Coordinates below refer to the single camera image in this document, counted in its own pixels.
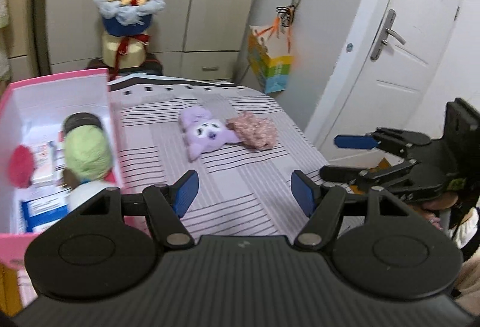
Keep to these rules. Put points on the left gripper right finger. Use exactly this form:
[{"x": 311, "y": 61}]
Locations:
[{"x": 322, "y": 205}]

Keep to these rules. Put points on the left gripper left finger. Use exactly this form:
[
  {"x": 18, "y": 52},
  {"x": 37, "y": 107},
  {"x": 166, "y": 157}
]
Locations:
[{"x": 166, "y": 205}]

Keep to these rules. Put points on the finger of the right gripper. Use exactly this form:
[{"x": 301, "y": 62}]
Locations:
[
  {"x": 360, "y": 176},
  {"x": 359, "y": 142}
]

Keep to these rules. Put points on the purple plush toy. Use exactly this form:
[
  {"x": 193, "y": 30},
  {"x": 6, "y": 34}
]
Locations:
[{"x": 202, "y": 133}]

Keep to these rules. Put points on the floral pink cloth pouch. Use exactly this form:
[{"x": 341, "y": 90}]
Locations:
[{"x": 254, "y": 132}]

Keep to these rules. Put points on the white plush cat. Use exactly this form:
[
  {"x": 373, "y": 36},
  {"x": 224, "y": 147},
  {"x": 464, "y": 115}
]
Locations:
[{"x": 82, "y": 192}]

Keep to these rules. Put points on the green yarn ball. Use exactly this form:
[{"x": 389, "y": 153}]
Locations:
[{"x": 87, "y": 153}]

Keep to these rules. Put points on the white purple tube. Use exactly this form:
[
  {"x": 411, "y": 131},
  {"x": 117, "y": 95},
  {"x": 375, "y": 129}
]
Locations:
[{"x": 56, "y": 158}]

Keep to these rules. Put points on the blue white packet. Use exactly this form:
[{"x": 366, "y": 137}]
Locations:
[{"x": 39, "y": 214}]

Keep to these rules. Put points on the pink fluffy pompom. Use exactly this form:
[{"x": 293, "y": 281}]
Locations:
[{"x": 21, "y": 167}]

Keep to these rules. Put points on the striped tablecloth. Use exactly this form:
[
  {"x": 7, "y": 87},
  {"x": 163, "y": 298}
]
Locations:
[{"x": 242, "y": 191}]

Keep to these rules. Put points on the white door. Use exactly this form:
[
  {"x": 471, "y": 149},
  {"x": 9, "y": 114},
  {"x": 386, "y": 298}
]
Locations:
[{"x": 393, "y": 80}]

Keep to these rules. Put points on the colourful paper gift bag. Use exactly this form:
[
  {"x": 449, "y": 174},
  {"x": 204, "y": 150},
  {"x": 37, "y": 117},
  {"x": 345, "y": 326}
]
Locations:
[{"x": 270, "y": 57}]

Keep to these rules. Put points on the pink cardboard box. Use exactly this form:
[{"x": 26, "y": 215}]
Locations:
[{"x": 33, "y": 112}]

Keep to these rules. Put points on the flower bouquet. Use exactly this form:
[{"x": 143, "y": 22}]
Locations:
[{"x": 125, "y": 36}]

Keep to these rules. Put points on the silver door handle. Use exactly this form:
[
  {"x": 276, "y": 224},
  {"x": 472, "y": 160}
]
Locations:
[{"x": 384, "y": 33}]

